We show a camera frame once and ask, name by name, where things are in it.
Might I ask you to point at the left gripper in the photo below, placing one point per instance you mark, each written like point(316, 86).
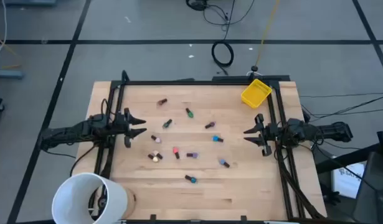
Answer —
point(121, 126)

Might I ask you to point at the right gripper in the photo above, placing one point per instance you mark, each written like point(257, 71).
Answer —
point(270, 133)

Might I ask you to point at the dark teal nail polish bottle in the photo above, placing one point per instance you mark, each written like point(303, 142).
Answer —
point(167, 124)

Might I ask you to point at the dark red nail polish bottle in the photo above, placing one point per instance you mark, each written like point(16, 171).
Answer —
point(161, 102)

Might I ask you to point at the cream nail polish bottle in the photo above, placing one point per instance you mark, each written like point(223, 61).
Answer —
point(154, 159)

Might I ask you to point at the bright blue nail polish bottle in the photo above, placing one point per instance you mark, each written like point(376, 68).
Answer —
point(216, 138)

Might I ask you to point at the periwinkle nail polish bottle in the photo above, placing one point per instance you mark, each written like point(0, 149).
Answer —
point(222, 161)

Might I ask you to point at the mauve nail polish bottle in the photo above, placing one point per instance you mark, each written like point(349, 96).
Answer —
point(210, 124)

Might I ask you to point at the green nail polish bottle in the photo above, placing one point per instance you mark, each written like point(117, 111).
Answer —
point(190, 114)

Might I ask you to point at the blue glitter nail polish bottle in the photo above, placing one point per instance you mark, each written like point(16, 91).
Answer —
point(193, 180)

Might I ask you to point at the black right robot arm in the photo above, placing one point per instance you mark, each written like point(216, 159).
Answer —
point(328, 130)

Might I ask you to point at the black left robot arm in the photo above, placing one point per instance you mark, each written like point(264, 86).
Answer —
point(69, 132)

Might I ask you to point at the pale pink nail polish bottle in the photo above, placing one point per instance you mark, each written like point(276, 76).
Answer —
point(157, 140)

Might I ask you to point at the coral nail polish bottle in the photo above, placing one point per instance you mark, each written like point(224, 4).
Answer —
point(175, 150)

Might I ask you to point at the lavender nail polish bottle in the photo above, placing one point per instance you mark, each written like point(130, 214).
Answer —
point(195, 155)

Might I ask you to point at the yellow plastic basket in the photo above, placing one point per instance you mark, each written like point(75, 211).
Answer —
point(256, 93)

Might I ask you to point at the small black round foot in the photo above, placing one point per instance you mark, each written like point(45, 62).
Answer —
point(254, 68)

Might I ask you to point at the small black clamp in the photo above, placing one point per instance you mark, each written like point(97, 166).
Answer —
point(243, 217)
point(153, 217)

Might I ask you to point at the black slanted beam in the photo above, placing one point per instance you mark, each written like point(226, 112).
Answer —
point(343, 160)

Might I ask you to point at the white printed sign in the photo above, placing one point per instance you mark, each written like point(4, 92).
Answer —
point(347, 183)

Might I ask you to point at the dark grey chair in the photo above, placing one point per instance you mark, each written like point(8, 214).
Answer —
point(375, 193)

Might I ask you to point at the black round device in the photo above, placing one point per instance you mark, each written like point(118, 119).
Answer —
point(195, 4)

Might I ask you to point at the grey table foot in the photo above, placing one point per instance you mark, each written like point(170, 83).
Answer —
point(7, 74)
point(29, 2)

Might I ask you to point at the black aluminium table frame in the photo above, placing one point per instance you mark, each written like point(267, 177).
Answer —
point(194, 82)

